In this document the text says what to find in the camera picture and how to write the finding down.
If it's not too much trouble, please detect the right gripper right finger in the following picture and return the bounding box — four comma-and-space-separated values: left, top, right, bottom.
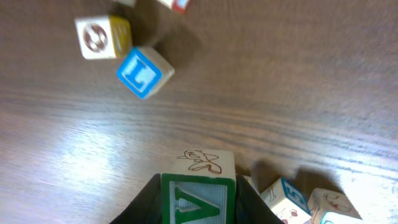
234, 174, 283, 224

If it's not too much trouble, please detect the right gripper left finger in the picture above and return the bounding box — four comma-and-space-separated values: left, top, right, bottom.
109, 174, 162, 224

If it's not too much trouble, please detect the blue D block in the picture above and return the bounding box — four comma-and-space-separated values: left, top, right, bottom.
260, 178, 311, 224

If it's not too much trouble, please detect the green V block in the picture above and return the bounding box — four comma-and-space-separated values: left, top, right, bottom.
160, 149, 236, 224

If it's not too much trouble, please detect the yellow-edged picture block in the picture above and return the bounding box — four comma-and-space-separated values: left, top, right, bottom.
308, 188, 364, 224

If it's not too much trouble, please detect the blue letter block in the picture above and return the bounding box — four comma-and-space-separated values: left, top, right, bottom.
243, 175, 260, 195

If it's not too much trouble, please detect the blue L block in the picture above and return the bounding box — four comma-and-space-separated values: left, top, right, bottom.
116, 47, 175, 100

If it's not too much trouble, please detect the soccer ball block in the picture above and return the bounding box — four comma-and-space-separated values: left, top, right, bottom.
75, 16, 132, 60

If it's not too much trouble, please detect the pretzel picture block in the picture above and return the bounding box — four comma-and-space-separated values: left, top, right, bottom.
157, 0, 190, 14

